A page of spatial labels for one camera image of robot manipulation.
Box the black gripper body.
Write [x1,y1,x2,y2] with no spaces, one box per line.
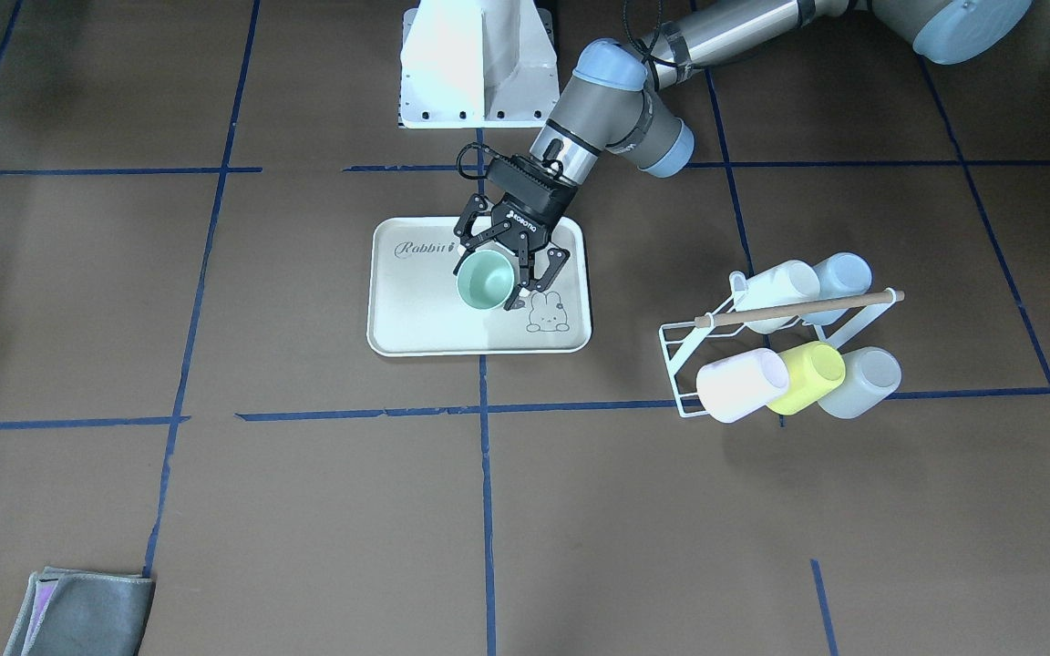
[485,153,578,251]

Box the green cup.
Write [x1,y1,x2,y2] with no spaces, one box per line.
[456,250,518,310]

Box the cream rabbit tray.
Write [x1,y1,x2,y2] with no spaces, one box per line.
[368,216,592,357]

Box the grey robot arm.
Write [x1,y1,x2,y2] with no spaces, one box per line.
[453,1,1030,311]

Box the pink cup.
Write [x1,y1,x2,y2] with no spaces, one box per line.
[695,348,790,424]

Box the beige cup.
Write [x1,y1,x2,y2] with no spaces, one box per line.
[733,259,820,312]

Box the yellow cup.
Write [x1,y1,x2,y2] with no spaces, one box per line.
[767,341,847,416]

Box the blue cup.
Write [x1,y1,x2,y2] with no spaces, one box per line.
[813,252,872,302]

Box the grey cup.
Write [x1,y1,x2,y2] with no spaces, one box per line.
[818,347,901,420]

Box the grey folded cloth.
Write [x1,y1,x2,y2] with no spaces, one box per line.
[4,566,155,655]

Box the white camera pole base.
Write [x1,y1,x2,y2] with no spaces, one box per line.
[397,1,560,129]

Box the white wire cup rack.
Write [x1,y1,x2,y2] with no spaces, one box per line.
[659,271,905,418]

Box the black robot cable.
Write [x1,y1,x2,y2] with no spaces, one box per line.
[455,0,672,197]

